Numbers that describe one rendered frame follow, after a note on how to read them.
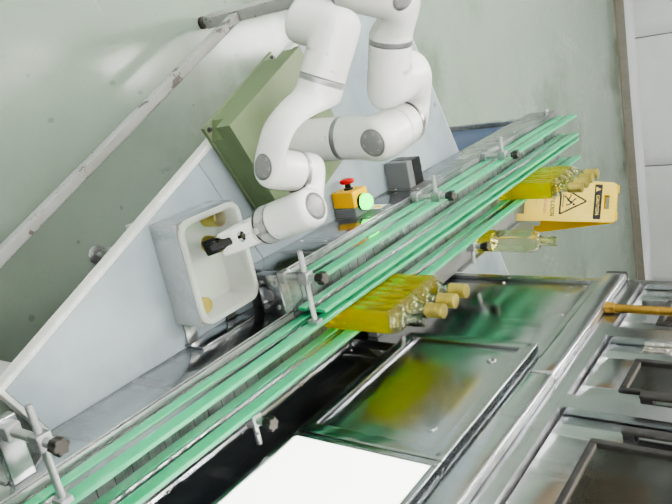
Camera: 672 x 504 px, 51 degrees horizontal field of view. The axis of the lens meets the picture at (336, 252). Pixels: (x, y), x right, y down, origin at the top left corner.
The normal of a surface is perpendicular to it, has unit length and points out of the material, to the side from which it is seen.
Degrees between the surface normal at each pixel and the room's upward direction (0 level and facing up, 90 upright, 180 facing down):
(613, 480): 90
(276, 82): 2
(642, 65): 90
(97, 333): 0
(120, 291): 0
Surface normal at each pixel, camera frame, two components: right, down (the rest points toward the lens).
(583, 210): -0.35, -0.19
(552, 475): -0.20, -0.94
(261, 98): 0.79, 0.04
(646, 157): -0.57, 0.35
